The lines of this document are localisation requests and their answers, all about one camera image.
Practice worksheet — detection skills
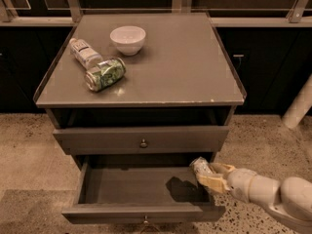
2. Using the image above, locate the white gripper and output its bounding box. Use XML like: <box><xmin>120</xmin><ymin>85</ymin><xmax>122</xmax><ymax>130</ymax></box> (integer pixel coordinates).
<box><xmin>196</xmin><ymin>163</ymin><xmax>256</xmax><ymax>203</ymax></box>

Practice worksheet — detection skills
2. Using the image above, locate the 7up soda can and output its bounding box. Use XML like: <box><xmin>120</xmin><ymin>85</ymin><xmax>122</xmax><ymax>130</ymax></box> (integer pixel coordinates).
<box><xmin>190</xmin><ymin>157</ymin><xmax>214</xmax><ymax>179</ymax></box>

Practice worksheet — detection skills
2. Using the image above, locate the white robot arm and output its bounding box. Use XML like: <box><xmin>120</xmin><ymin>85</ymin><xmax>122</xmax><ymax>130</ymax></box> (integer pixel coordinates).
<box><xmin>193</xmin><ymin>161</ymin><xmax>312</xmax><ymax>234</ymax></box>

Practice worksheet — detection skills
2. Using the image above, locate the grey top drawer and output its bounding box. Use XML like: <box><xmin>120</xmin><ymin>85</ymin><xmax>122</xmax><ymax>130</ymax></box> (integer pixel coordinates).
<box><xmin>53</xmin><ymin>126</ymin><xmax>229</xmax><ymax>155</ymax></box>

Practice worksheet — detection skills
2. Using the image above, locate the round metal drawer knob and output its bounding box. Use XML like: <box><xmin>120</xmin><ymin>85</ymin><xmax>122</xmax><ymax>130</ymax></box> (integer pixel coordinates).
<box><xmin>139</xmin><ymin>139</ymin><xmax>148</xmax><ymax>148</ymax></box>

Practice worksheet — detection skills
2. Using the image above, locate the open grey middle drawer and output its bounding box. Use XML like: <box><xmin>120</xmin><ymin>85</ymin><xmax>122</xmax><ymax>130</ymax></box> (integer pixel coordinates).
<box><xmin>62</xmin><ymin>153</ymin><xmax>225</xmax><ymax>224</ymax></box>

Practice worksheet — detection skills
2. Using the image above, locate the grey drawer cabinet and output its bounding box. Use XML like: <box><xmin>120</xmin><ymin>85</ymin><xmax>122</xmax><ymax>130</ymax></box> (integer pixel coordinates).
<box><xmin>33</xmin><ymin>12</ymin><xmax>248</xmax><ymax>225</ymax></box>

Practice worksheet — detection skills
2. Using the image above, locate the green soda can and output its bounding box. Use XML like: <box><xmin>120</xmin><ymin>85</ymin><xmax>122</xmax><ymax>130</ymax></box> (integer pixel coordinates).
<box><xmin>85</xmin><ymin>58</ymin><xmax>126</xmax><ymax>92</ymax></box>

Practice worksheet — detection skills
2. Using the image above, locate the white ceramic bowl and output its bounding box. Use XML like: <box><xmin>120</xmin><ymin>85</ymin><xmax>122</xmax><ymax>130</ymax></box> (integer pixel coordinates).
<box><xmin>110</xmin><ymin>25</ymin><xmax>146</xmax><ymax>56</ymax></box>

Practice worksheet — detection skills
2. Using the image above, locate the clear plastic water bottle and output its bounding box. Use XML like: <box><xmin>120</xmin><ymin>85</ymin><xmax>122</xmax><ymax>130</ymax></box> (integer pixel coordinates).
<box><xmin>69</xmin><ymin>38</ymin><xmax>103</xmax><ymax>69</ymax></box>

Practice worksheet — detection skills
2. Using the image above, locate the metal middle drawer handle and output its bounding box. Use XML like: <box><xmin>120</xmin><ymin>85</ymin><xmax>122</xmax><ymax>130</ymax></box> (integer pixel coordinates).
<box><xmin>139</xmin><ymin>216</ymin><xmax>160</xmax><ymax>234</ymax></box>

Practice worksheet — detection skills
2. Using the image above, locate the white cylindrical post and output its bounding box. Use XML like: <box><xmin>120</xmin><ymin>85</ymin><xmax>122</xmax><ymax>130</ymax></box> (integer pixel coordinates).
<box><xmin>282</xmin><ymin>74</ymin><xmax>312</xmax><ymax>129</ymax></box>

